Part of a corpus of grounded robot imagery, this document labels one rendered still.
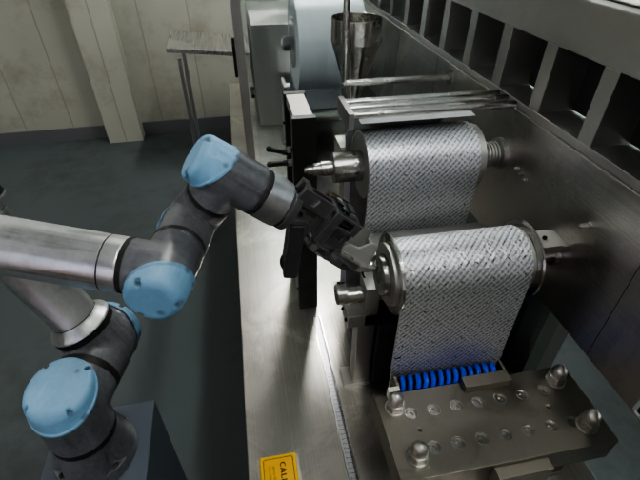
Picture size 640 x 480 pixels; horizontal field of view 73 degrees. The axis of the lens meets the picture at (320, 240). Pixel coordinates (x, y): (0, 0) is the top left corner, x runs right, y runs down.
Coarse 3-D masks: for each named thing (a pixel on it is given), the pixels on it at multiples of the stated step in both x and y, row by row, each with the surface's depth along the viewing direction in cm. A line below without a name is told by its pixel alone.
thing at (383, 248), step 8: (528, 240) 77; (384, 248) 76; (392, 256) 73; (392, 264) 73; (536, 264) 76; (392, 272) 73; (392, 280) 73; (392, 288) 74; (384, 296) 80; (392, 296) 74; (392, 304) 75
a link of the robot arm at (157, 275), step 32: (0, 224) 53; (32, 224) 54; (0, 256) 52; (32, 256) 52; (64, 256) 52; (96, 256) 53; (128, 256) 53; (160, 256) 54; (192, 256) 57; (96, 288) 54; (128, 288) 51; (160, 288) 51; (192, 288) 57
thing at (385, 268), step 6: (378, 258) 76; (384, 258) 76; (378, 264) 77; (384, 264) 75; (372, 270) 81; (378, 270) 77; (384, 270) 74; (378, 276) 77; (384, 276) 74; (390, 276) 74; (378, 282) 79; (384, 282) 74; (390, 282) 74; (378, 288) 78; (384, 288) 75; (390, 288) 75; (384, 294) 76
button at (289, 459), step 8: (272, 456) 85; (280, 456) 85; (288, 456) 85; (264, 464) 83; (272, 464) 83; (280, 464) 83; (288, 464) 83; (296, 464) 84; (264, 472) 82; (272, 472) 82; (280, 472) 82; (288, 472) 82; (296, 472) 82
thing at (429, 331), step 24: (528, 288) 77; (408, 312) 76; (432, 312) 77; (456, 312) 78; (480, 312) 79; (504, 312) 81; (408, 336) 80; (432, 336) 81; (456, 336) 82; (480, 336) 84; (504, 336) 85; (408, 360) 84; (432, 360) 86
